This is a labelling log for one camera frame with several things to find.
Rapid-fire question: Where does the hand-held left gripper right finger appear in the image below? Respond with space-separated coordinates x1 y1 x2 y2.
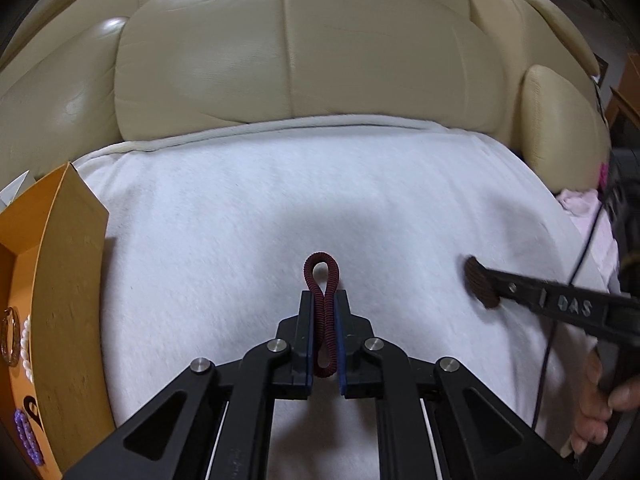
334 290 556 480

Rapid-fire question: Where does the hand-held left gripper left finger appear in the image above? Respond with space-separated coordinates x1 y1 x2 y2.
62 290 321 480

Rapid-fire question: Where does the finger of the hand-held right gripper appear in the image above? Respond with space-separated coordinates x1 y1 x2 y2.
472 266 616 342

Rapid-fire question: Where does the dark red hair tie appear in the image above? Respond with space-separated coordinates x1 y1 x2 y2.
303 251 342 378

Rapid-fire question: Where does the brown hair tie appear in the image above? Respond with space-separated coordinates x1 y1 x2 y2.
464 256 501 309

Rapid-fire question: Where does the orange cardboard box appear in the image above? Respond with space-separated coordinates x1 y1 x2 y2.
0 161 118 480

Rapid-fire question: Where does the white bead bracelet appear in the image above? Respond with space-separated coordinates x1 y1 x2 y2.
20 314 36 378

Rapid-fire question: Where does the black hair tie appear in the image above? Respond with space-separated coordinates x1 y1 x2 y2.
22 395 45 426

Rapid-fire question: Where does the pink clear bead bracelet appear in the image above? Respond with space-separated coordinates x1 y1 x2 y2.
0 309 23 366

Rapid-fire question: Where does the purple bead bracelet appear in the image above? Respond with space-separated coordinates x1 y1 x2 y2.
14 408 46 467

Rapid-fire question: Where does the person's right hand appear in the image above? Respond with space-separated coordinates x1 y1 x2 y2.
570 349 640 456

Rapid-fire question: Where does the pink cloth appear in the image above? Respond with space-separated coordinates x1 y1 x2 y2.
555 187 623 291

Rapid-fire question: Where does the white towel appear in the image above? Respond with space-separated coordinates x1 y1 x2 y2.
70 115 621 480

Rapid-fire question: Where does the wooden furniture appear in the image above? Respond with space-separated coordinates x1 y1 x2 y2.
605 50 640 131

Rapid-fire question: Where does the cream leather sofa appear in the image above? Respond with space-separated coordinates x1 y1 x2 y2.
0 0 613 196

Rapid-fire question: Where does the white paper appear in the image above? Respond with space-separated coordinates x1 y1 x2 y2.
0 170 33 208

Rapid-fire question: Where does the black cable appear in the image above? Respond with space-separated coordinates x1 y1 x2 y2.
530 200 608 431

